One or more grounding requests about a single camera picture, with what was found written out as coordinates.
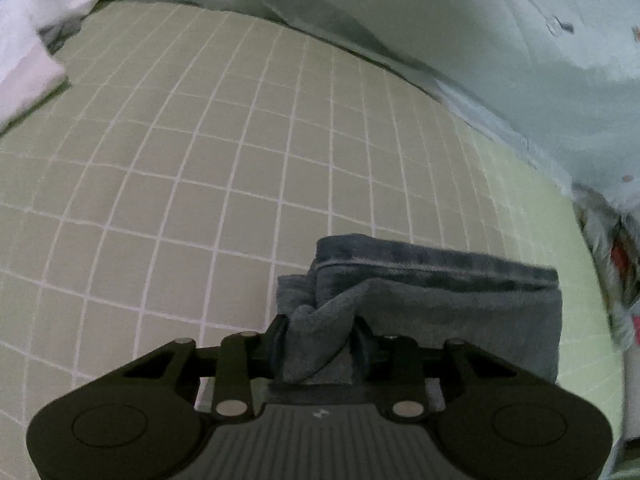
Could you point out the green grid bed sheet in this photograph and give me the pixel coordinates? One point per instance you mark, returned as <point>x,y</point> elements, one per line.
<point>195,156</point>

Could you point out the light blue carrot-print quilt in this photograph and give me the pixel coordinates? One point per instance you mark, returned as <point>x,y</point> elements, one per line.
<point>556,79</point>

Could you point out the blue denim jeans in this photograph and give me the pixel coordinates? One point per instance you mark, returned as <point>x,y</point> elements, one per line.
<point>510,309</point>

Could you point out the white cloth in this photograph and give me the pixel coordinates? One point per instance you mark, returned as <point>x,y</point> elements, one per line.
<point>29,29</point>

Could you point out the red garment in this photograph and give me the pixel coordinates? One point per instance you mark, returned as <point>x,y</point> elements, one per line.
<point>624,297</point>

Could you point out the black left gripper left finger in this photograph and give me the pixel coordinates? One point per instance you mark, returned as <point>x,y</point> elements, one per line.
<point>247,356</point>

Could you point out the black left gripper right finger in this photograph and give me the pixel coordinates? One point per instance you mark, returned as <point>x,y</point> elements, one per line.
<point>386,364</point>

